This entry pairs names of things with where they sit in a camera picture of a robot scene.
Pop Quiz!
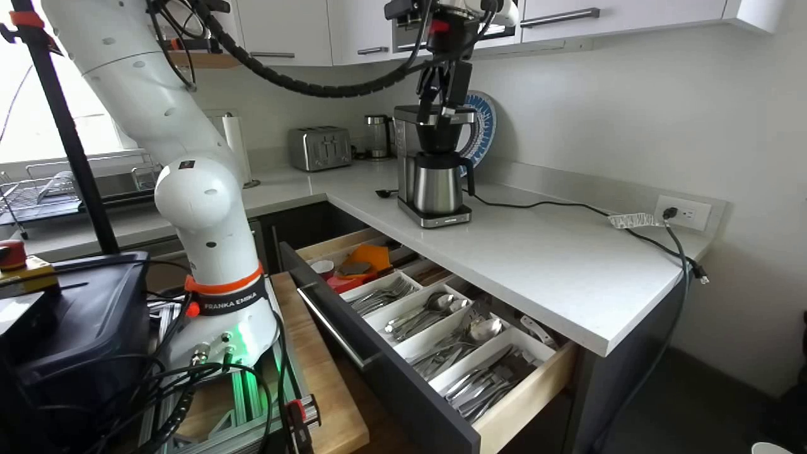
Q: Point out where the white upper cabinet right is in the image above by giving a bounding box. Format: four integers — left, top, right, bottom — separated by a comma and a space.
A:
519, 0, 787, 42

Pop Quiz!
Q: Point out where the steel electric kettle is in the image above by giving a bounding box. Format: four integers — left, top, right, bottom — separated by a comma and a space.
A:
364, 114, 393, 159

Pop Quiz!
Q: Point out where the black power cable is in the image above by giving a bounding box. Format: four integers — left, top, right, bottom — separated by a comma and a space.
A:
466, 190, 712, 454

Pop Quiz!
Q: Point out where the dark grey kitchen drawer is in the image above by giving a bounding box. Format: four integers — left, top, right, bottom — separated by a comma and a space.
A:
279, 229, 574, 454

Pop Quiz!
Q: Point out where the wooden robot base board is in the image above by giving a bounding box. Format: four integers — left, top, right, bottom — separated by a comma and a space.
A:
269, 272, 371, 454

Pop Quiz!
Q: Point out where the white wall outlet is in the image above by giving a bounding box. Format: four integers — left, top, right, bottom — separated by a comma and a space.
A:
655, 193, 712, 231

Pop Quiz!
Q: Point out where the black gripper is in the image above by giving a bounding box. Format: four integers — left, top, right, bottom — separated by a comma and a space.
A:
384, 0, 503, 127

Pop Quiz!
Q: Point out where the white cutlery tray organiser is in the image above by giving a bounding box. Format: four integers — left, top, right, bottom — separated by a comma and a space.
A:
343, 272, 556, 422

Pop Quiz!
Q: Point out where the black corrugated cable conduit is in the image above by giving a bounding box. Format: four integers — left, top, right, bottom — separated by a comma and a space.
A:
147, 0, 439, 100

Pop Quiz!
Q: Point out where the black equipment case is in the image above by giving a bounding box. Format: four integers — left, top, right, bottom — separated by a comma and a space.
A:
2, 253, 148, 454

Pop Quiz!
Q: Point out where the black tripod pole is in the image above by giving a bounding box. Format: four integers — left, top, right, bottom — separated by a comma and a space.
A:
10, 0, 118, 255

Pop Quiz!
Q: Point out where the silver toaster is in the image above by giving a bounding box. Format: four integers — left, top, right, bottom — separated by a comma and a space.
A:
290, 127, 352, 172

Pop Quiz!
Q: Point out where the orange utensil in drawer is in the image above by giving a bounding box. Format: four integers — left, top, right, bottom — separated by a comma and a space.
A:
327, 245, 390, 293

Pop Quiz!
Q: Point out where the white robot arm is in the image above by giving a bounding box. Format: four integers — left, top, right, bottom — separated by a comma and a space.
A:
41, 0, 502, 366

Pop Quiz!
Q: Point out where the blue decorative plate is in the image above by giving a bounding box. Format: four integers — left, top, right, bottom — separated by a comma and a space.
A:
459, 91, 498, 166

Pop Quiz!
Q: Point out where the dark lower corner cabinet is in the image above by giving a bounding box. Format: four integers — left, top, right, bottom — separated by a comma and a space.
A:
251, 202, 364, 272

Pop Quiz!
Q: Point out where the red clamp on board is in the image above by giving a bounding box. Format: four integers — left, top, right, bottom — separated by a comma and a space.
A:
284, 393, 319, 428

